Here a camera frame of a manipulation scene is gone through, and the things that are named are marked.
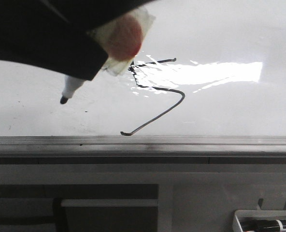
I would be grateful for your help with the white whiteboard marker with tape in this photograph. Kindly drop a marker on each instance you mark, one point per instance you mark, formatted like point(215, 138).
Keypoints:
point(114, 30)

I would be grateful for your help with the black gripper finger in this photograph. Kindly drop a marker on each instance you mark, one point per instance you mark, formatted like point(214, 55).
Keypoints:
point(34, 32)

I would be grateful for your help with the white marker tray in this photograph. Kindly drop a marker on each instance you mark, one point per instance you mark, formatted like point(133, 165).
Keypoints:
point(245, 215)

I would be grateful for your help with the black marker in tray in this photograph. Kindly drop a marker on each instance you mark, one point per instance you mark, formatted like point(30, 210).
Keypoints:
point(277, 225)

